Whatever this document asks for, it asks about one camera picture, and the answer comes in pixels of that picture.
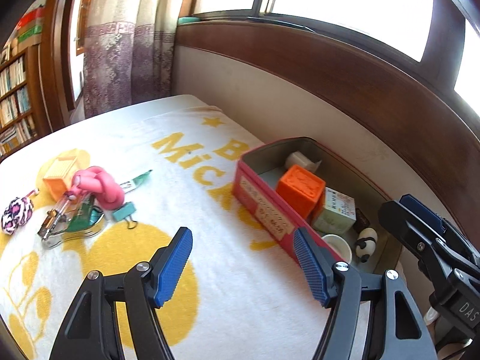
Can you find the orange embossed rubber cube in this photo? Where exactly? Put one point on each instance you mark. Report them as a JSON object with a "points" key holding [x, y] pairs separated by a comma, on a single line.
{"points": [[300, 191]]}

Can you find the red box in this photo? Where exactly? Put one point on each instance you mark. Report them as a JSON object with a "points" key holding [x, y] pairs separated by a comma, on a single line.
{"points": [[32, 15]]}

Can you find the person's right hand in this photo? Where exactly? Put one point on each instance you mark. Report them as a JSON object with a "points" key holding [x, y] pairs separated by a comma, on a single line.
{"points": [[431, 315]]}

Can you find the red biscuit tin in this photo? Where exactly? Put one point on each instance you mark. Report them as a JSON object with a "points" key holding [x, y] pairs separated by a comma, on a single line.
{"points": [[258, 195]]}

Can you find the white small cup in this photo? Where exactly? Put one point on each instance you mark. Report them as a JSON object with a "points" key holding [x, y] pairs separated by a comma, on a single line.
{"points": [[337, 249]]}

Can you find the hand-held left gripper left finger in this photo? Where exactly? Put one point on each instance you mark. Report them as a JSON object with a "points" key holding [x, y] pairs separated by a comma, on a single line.
{"points": [[174, 266]]}

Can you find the green white ointment tube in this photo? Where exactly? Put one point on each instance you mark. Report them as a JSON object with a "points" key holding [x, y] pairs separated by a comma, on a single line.
{"points": [[135, 182]]}

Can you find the panda toy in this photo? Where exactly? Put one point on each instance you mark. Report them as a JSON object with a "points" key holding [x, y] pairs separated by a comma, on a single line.
{"points": [[366, 245]]}

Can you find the wooden door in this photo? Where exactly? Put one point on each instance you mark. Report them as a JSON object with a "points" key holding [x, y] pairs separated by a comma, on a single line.
{"points": [[56, 63]]}

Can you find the teal binder clip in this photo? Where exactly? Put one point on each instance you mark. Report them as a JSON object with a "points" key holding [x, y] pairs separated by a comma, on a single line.
{"points": [[123, 212]]}

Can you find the clear plastic stapler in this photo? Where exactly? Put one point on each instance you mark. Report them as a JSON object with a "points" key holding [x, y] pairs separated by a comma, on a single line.
{"points": [[62, 210]]}

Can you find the pink twisted foam roller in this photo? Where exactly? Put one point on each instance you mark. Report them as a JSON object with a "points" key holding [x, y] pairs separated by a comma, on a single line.
{"points": [[101, 187]]}

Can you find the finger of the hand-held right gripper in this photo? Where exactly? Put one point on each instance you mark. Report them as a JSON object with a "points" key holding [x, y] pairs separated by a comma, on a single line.
{"points": [[401, 221], [423, 210]]}

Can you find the white mattress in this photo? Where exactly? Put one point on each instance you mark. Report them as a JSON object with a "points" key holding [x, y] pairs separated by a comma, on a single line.
{"points": [[112, 114]]}

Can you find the yellow white medicine box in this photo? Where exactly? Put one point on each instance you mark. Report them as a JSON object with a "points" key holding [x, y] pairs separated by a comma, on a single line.
{"points": [[335, 210]]}

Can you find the teal tray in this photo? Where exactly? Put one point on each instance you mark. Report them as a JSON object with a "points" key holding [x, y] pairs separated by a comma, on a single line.
{"points": [[187, 19]]}

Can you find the rows of books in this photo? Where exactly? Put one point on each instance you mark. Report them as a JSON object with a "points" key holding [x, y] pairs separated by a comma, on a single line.
{"points": [[15, 101]]}

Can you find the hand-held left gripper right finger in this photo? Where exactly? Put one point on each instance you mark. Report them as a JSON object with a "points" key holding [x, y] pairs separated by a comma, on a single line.
{"points": [[311, 266]]}

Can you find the small orange ribbed block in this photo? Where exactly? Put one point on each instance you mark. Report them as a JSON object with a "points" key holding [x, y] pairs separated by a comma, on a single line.
{"points": [[58, 180]]}

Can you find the wooden padded headboard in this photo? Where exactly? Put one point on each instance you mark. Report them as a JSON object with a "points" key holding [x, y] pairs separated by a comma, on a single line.
{"points": [[318, 93]]}

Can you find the pink leopard fabric toy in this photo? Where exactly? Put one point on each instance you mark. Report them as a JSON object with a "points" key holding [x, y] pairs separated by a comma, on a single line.
{"points": [[17, 212]]}

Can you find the wooden bookshelf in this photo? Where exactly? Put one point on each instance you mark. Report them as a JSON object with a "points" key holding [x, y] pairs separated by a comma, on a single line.
{"points": [[35, 93]]}

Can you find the small brown case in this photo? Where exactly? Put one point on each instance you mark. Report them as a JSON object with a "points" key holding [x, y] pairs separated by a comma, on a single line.
{"points": [[362, 219]]}

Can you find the cardboard box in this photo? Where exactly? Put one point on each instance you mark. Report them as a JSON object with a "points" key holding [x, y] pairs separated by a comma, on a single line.
{"points": [[28, 40]]}

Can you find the clear green clip tool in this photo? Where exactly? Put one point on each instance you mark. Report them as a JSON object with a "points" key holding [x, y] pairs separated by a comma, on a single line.
{"points": [[88, 219]]}

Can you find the clear tape roll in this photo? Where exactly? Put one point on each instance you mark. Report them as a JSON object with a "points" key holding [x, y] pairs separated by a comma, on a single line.
{"points": [[300, 161]]}

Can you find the white yellow printed towel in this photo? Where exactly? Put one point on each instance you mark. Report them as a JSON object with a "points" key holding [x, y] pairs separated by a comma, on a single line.
{"points": [[210, 270]]}

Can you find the green box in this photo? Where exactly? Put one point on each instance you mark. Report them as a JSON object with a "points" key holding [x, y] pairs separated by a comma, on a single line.
{"points": [[32, 30]]}

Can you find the purple patterned curtain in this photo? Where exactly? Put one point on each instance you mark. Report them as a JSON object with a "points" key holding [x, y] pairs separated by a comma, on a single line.
{"points": [[123, 45]]}

